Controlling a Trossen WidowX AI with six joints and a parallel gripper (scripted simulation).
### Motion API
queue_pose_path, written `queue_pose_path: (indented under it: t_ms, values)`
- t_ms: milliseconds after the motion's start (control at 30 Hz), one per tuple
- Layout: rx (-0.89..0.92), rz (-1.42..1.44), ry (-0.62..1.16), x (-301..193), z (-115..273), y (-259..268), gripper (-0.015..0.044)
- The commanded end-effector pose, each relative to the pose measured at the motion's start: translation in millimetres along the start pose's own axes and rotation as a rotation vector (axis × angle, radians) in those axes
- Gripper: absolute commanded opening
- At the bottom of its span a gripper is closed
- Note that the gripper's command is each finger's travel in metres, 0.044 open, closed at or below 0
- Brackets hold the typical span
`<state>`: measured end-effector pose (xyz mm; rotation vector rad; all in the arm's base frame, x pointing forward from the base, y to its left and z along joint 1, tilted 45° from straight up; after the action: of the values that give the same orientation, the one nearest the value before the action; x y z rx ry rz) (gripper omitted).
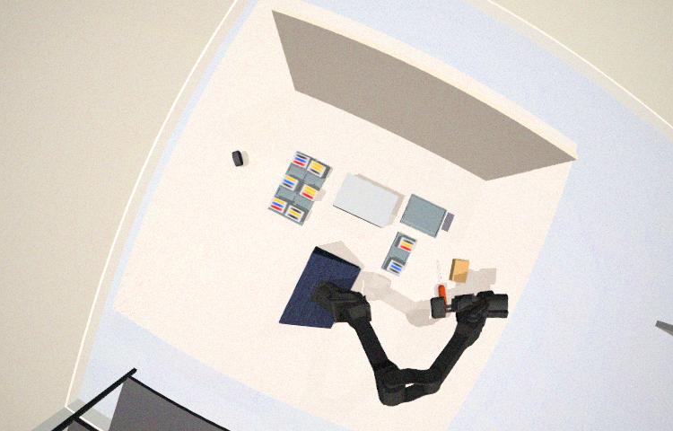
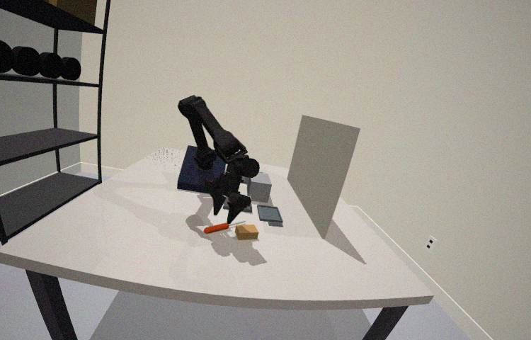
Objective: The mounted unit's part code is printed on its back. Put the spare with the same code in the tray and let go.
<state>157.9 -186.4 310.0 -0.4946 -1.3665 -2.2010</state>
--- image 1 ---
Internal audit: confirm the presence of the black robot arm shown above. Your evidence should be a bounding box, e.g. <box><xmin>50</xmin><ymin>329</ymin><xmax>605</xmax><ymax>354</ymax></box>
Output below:
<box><xmin>310</xmin><ymin>281</ymin><xmax>509</xmax><ymax>407</ymax></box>

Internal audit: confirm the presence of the orange-handled screwdriver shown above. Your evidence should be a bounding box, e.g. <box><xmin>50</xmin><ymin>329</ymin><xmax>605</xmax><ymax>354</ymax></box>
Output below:
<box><xmin>436</xmin><ymin>261</ymin><xmax>447</xmax><ymax>305</ymax></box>

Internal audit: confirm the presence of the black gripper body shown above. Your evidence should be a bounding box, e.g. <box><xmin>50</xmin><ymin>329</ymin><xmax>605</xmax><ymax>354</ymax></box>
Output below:
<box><xmin>430</xmin><ymin>290</ymin><xmax>494</xmax><ymax>319</ymax></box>

